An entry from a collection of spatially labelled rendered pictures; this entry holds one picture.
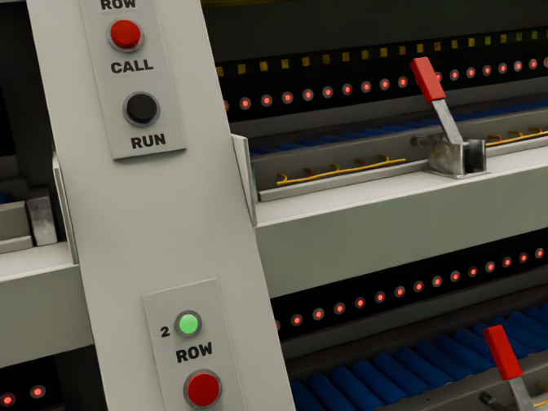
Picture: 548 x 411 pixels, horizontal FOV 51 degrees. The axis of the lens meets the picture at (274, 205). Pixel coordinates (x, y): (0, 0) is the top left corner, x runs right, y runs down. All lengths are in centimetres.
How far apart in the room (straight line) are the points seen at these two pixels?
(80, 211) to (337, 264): 15
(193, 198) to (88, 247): 6
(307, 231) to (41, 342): 15
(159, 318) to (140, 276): 2
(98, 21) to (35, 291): 15
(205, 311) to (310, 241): 7
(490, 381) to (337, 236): 19
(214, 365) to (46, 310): 9
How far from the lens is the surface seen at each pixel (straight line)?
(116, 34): 33
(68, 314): 32
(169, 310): 31
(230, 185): 32
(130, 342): 31
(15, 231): 36
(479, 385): 47
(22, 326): 32
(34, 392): 47
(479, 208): 40
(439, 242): 39
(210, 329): 31
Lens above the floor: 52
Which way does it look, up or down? 6 degrees up
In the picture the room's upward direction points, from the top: 13 degrees counter-clockwise
